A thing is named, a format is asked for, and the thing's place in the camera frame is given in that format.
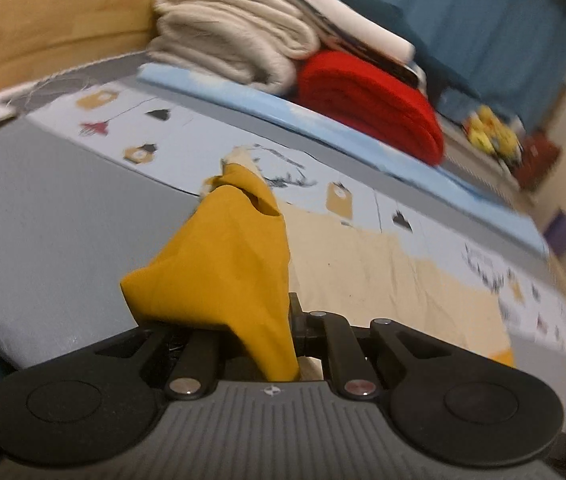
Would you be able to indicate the dark teal cloth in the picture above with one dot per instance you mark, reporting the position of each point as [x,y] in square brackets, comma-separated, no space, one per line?
[388,0]

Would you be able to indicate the wooden bed frame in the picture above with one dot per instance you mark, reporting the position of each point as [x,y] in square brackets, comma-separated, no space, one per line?
[38,20]

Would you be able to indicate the light blue mat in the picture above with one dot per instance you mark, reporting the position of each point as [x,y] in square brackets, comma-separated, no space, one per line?
[313,115]

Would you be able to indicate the beige and yellow hooded jacket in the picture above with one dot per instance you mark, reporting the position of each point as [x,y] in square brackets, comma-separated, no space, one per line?
[228,260]

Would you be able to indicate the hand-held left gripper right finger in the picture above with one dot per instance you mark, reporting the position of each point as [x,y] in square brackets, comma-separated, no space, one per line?
[335,345]

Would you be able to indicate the blue curtain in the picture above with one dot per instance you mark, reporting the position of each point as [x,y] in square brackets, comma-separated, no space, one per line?
[488,25]

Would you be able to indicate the cream folded blanket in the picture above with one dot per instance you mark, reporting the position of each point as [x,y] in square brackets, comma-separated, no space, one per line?
[233,30]

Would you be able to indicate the purple box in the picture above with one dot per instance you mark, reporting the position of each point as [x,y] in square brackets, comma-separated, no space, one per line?
[560,232]

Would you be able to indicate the dark red printed bag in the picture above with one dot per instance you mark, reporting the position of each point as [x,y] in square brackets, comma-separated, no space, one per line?
[538,160]

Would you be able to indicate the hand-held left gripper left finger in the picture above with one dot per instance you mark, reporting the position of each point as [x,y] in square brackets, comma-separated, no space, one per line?
[198,355]

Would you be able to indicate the grey printed bed sheet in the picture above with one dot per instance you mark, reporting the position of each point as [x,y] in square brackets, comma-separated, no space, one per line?
[63,220]

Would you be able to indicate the red folded blanket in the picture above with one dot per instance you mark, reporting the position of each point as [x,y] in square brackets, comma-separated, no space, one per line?
[368,100]

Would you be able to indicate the white folded cloth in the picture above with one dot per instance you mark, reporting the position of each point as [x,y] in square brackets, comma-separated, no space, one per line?
[358,25]

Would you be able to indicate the yellow plush toys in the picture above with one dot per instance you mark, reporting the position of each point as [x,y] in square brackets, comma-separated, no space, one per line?
[493,135]

